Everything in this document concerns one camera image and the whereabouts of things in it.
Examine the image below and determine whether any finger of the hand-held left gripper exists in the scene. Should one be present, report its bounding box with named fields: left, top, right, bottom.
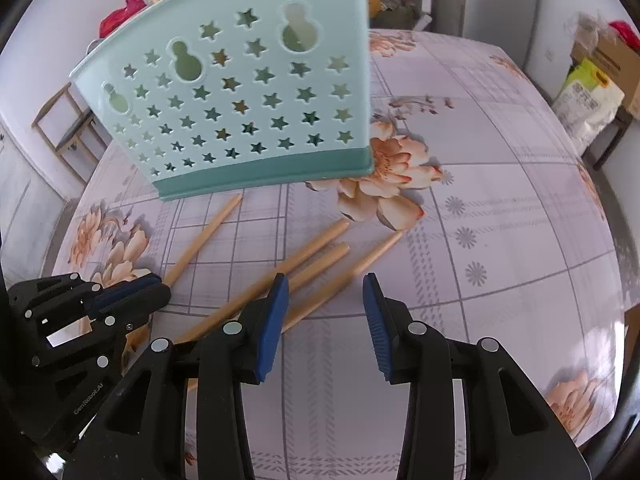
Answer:
left=30, top=284, right=172, bottom=381
left=6, top=272, right=165, bottom=341

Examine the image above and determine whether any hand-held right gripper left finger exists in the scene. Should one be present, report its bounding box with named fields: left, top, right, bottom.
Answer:
left=62, top=272, right=291, bottom=480

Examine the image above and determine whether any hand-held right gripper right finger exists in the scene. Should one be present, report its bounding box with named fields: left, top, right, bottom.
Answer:
left=362, top=272, right=591, bottom=480

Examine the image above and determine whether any teal plastic utensil holder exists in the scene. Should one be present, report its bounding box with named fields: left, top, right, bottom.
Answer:
left=68, top=0, right=375, bottom=202

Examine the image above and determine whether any wooden chair dark seat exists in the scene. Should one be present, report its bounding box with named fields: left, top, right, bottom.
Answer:
left=31, top=82, right=108, bottom=186

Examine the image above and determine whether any red plastic bag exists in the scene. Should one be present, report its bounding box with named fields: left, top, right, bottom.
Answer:
left=99, top=0, right=148, bottom=38

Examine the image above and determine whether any dark wooden stool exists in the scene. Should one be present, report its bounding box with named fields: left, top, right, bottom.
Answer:
left=582, top=107, right=640, bottom=171

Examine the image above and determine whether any white green rice bag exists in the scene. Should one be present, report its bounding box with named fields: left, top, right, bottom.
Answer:
left=552, top=57, right=626, bottom=156

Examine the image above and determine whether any green plastic bag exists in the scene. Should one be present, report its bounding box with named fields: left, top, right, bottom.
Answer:
left=372, top=2, right=431, bottom=31

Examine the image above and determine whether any large cardboard box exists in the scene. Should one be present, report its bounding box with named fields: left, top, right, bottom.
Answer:
left=570, top=25, right=640, bottom=121

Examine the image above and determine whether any red cloth bag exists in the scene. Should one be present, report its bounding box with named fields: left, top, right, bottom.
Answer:
left=607, top=20, right=640, bottom=53

